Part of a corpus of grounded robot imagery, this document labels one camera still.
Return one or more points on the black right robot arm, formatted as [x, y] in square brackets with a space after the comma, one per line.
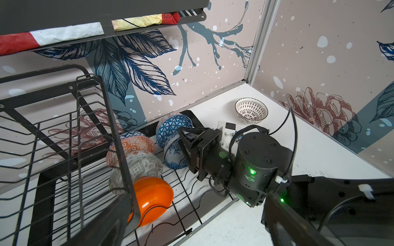
[299, 210]

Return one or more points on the red cassava chips bag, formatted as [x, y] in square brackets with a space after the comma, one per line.
[14, 43]

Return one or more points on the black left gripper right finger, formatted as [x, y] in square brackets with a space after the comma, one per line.
[286, 227]

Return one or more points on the red patterned bowl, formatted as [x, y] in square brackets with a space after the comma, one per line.
[131, 142]

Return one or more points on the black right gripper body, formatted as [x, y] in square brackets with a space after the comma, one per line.
[212, 160]

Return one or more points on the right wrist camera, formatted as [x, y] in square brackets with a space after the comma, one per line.
[228, 131]

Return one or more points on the black wire dish rack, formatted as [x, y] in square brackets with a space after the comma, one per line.
[56, 129]

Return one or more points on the orange plastic bowl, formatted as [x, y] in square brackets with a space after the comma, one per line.
[154, 196]

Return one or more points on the blue floral bowl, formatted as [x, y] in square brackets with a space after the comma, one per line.
[173, 155]

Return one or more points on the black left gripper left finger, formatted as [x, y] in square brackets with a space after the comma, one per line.
[108, 228]

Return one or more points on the white brown lattice bowl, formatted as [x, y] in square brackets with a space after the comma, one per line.
[250, 111]

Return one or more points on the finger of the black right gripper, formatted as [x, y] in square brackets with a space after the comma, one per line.
[192, 136]
[190, 156]

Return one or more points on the blue geometric patterned bowl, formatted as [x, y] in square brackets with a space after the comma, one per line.
[169, 126]

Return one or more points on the green patterned bowl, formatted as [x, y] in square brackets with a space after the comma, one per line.
[140, 164]

